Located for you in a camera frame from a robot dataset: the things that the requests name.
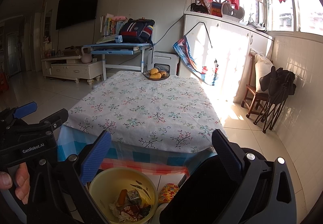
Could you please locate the red snack wrapper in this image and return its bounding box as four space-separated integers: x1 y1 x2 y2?
118 205 142 222

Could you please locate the yellow trash bin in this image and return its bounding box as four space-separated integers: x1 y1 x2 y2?
89 168 158 223

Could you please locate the person's left hand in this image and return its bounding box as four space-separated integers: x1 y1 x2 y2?
0 163 30 205

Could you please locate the checkered blue red tablecloth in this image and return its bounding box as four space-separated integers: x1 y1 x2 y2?
57 125 216 177

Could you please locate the crushed carton in bin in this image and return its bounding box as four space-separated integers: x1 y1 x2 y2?
126 189 142 205

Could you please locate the floral grey tablecloth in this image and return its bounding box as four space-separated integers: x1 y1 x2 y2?
66 71 223 153

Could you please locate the white tv cabinet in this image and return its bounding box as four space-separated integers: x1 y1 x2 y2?
41 56 103 85

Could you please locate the wooden chair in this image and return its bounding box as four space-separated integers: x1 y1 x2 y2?
241 49 268 118

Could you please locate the colourful hanging bag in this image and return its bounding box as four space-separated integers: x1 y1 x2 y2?
173 36 218 86

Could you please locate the pink kettlebell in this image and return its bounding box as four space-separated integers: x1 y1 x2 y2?
81 46 92 63

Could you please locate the white cushion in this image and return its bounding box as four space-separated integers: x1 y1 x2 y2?
254 54 273 93

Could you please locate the brown fruit in bowl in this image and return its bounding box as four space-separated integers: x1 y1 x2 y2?
159 70 167 77

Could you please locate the yellow mango front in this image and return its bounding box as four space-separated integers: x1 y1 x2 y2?
149 73 162 79

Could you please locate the yellow mango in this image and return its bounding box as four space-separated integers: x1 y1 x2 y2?
149 68 159 75
149 73 162 79

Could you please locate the dark fruit bowl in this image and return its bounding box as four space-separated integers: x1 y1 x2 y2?
142 68 170 80

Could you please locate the white air purifier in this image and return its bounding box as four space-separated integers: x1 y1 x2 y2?
146 51 180 75

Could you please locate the blue study desk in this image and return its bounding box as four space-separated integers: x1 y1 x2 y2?
81 43 153 81

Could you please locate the white low cabinet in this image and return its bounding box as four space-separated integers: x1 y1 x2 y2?
179 12 274 103

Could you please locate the row of books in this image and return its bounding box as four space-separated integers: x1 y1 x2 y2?
100 14 128 37

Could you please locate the navy red backpack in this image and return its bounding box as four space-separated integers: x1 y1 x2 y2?
119 19 155 43

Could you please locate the black wall television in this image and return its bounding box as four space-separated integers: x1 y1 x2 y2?
56 0 99 30

